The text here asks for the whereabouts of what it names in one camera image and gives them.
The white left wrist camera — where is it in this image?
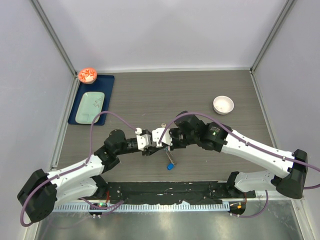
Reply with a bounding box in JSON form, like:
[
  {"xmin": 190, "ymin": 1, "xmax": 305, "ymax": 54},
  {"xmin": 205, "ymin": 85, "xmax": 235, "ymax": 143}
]
[{"xmin": 135, "ymin": 127, "xmax": 152, "ymax": 151}]

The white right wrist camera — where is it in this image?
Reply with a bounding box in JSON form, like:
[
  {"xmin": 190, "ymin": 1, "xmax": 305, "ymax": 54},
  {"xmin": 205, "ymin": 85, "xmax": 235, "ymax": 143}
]
[{"xmin": 151, "ymin": 127, "xmax": 173, "ymax": 148}]

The white slotted cable duct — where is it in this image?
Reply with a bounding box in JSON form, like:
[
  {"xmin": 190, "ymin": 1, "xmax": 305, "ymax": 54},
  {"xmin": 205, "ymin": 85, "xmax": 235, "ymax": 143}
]
[{"xmin": 53, "ymin": 201, "xmax": 230, "ymax": 213}]

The steel key organizer blue handle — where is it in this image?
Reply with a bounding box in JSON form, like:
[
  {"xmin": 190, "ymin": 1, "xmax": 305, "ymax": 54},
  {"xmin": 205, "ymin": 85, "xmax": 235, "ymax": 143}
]
[{"xmin": 164, "ymin": 146, "xmax": 176, "ymax": 171}]

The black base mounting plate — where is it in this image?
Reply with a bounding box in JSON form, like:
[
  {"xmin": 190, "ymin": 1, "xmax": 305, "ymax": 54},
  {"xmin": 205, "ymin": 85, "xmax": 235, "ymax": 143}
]
[{"xmin": 77, "ymin": 180, "xmax": 256, "ymax": 205}]

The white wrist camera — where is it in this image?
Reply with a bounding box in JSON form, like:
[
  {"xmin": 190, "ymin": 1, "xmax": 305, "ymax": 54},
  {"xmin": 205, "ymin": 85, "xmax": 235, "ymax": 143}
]
[
  {"xmin": 135, "ymin": 127, "xmax": 152, "ymax": 151},
  {"xmin": 151, "ymin": 127, "xmax": 173, "ymax": 148}
]

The dark blue tray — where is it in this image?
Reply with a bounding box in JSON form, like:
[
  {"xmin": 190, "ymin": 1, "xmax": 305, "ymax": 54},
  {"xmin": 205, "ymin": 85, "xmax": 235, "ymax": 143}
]
[{"xmin": 68, "ymin": 75, "xmax": 115, "ymax": 126}]

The pale green rectangular plate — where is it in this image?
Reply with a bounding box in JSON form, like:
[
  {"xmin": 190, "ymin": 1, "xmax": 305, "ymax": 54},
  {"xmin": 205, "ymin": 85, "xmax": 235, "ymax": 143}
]
[{"xmin": 75, "ymin": 91, "xmax": 105, "ymax": 125}]

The orange patterned bowl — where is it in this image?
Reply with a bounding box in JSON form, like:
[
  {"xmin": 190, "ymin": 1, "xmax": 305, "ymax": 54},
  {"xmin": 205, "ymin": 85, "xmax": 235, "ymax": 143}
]
[{"xmin": 77, "ymin": 67, "xmax": 98, "ymax": 84}]

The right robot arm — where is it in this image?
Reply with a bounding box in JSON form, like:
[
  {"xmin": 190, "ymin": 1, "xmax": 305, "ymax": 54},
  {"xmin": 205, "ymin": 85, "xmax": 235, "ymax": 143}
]
[{"xmin": 168, "ymin": 111, "xmax": 308, "ymax": 199}]

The white bowl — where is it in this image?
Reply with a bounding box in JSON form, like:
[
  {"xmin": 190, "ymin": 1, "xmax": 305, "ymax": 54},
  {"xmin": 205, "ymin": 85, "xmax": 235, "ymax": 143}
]
[{"xmin": 212, "ymin": 95, "xmax": 235, "ymax": 115}]

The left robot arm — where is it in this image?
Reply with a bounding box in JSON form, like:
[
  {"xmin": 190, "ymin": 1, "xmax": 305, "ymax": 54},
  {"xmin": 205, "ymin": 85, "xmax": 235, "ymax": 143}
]
[{"xmin": 17, "ymin": 128, "xmax": 165, "ymax": 227}]

